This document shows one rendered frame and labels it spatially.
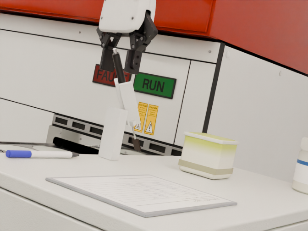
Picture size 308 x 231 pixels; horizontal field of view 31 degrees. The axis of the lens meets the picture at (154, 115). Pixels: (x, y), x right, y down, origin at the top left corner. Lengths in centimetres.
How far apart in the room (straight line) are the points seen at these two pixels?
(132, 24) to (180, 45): 32
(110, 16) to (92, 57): 42
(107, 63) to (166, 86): 28
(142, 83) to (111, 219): 78
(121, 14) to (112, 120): 20
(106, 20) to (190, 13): 26
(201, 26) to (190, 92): 15
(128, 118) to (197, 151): 13
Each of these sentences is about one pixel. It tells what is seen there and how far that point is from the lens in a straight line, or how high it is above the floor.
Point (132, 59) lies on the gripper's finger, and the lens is 97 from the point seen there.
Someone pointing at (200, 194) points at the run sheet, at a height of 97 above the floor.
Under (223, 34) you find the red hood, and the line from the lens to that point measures 123.
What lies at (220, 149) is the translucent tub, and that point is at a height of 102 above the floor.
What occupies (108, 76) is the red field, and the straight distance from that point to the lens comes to 137.
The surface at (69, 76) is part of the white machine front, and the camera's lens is 146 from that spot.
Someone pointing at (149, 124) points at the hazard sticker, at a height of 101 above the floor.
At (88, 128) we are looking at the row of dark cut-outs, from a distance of 140.
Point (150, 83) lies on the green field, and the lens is 129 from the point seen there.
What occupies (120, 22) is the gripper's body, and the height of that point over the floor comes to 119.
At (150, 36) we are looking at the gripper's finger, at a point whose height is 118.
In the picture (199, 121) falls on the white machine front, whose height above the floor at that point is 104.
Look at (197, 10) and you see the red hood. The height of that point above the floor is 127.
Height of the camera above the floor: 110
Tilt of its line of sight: 3 degrees down
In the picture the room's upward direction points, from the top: 11 degrees clockwise
